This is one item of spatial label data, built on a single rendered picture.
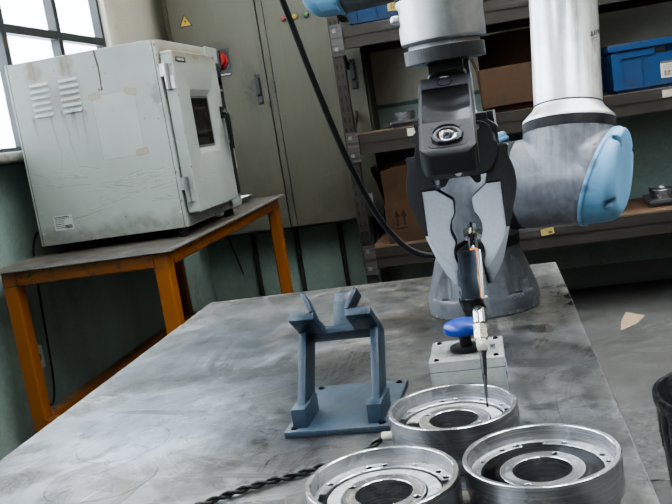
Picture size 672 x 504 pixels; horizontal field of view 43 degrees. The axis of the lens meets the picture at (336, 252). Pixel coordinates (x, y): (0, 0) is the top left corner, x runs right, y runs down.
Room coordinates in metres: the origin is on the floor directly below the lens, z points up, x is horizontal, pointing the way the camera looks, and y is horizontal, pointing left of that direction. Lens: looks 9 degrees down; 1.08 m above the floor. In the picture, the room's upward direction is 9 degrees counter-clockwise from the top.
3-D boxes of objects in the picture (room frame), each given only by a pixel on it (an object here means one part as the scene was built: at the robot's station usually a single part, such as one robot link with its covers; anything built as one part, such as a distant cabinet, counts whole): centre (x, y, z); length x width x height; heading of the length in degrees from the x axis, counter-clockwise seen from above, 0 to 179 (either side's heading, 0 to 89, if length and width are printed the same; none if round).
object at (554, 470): (0.54, -0.12, 0.82); 0.10 x 0.10 x 0.04
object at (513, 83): (4.15, -0.99, 1.19); 0.52 x 0.42 x 0.38; 79
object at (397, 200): (4.24, -0.48, 0.64); 0.49 x 0.40 x 0.37; 84
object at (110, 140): (3.14, 0.64, 1.10); 0.62 x 0.61 x 0.65; 169
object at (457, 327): (0.80, -0.11, 0.85); 0.04 x 0.04 x 0.05
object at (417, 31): (0.76, -0.12, 1.15); 0.08 x 0.08 x 0.05
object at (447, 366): (0.80, -0.11, 0.82); 0.08 x 0.07 x 0.05; 169
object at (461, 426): (0.66, -0.07, 0.82); 0.10 x 0.10 x 0.04
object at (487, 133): (0.77, -0.12, 1.07); 0.09 x 0.08 x 0.12; 166
